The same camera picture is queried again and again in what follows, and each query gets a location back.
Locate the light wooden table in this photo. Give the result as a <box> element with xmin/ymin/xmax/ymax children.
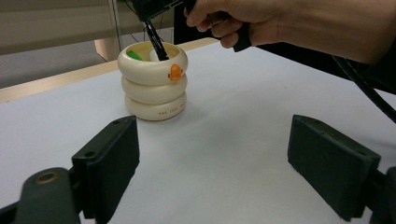
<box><xmin>0</xmin><ymin>36</ymin><xmax>219</xmax><ymax>105</ymax></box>

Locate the light wooden desk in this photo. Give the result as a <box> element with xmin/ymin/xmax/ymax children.
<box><xmin>0</xmin><ymin>0</ymin><xmax>176</xmax><ymax>62</ymax></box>

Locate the right hand-held gripper black cable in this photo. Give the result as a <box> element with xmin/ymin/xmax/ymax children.
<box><xmin>331</xmin><ymin>55</ymin><xmax>396</xmax><ymax>124</ymax></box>

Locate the cream ringed pen holder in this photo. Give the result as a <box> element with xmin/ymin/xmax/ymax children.
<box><xmin>117</xmin><ymin>41</ymin><xmax>190</xmax><ymax>122</ymax></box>

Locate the green marker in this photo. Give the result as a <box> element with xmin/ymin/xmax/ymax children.
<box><xmin>125</xmin><ymin>49</ymin><xmax>145</xmax><ymax>62</ymax></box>

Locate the black pen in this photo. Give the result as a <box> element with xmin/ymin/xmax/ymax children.
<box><xmin>143</xmin><ymin>20</ymin><xmax>170</xmax><ymax>62</ymax></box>

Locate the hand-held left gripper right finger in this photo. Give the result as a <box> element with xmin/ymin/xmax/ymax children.
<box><xmin>287</xmin><ymin>114</ymin><xmax>382</xmax><ymax>222</ymax></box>

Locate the white cylindrical tube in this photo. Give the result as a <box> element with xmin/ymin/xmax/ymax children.
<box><xmin>148</xmin><ymin>47</ymin><xmax>162</xmax><ymax>63</ymax></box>

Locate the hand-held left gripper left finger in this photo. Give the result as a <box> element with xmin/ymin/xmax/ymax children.
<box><xmin>71</xmin><ymin>115</ymin><xmax>141</xmax><ymax>224</ymax></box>

